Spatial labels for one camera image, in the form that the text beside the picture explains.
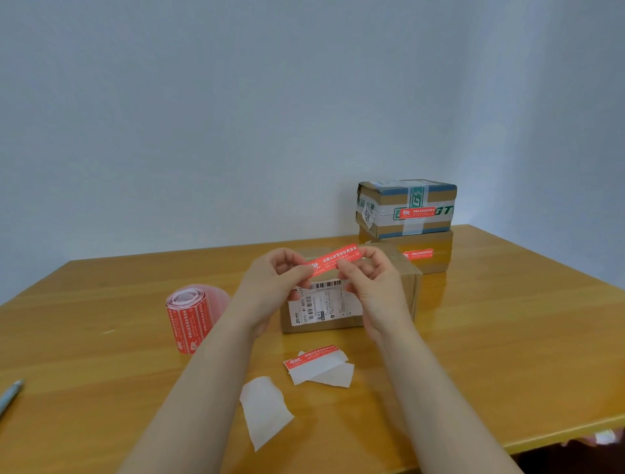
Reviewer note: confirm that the roll of red stickers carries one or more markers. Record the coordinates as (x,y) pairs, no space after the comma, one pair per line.
(188,322)

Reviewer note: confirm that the person's left hand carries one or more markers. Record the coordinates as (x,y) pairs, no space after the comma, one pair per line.
(263,298)

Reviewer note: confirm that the cardboard box with torn tape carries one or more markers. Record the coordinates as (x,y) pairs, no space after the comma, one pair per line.
(442,254)

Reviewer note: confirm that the wide cardboard box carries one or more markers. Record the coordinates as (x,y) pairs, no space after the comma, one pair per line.
(332,324)

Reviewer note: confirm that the person's left forearm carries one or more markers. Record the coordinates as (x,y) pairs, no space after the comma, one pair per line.
(195,405)

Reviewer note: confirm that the box with green GT tape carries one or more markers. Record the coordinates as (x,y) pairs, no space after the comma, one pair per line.
(390,197)

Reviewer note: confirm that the single red label paper sticker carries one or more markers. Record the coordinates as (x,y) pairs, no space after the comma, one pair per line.
(418,254)
(334,260)
(417,213)

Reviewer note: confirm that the light blue pen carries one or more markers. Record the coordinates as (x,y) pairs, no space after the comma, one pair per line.
(10,398)

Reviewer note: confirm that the person's right hand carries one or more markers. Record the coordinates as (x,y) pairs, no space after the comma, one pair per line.
(383,298)

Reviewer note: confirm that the white tag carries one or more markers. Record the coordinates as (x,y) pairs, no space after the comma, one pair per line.
(605,437)

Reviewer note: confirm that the person's right forearm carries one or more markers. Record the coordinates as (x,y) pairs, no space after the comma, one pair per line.
(439,410)

